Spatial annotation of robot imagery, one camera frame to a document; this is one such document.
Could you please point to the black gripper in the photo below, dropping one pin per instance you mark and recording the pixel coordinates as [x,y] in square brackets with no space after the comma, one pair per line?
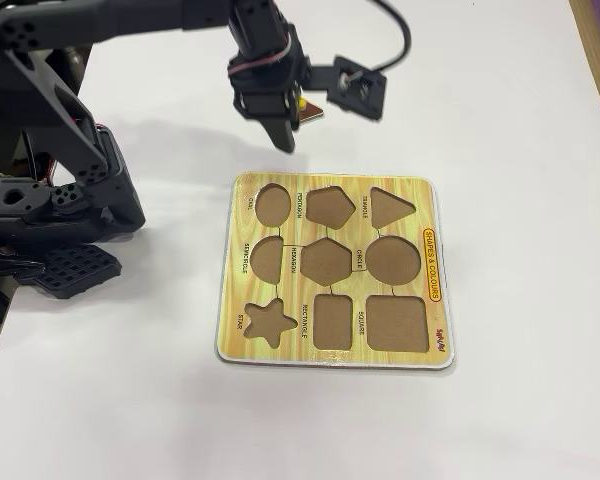
[266,106]

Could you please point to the brown triangle piece yellow pin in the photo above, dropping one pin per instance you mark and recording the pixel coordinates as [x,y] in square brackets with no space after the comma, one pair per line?
[311,114]

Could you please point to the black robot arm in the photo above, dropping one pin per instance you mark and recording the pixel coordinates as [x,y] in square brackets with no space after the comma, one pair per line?
[55,95]

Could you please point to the wooden shape puzzle board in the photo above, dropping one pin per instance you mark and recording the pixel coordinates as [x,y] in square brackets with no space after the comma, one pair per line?
[420,210]

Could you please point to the dark metal bottle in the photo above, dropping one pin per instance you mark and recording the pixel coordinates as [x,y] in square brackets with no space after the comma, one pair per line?
[72,60]

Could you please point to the black perforated table clamp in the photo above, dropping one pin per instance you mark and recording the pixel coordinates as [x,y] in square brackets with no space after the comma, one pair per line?
[75,272]

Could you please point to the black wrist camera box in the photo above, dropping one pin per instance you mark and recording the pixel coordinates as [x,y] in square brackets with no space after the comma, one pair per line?
[355,95]

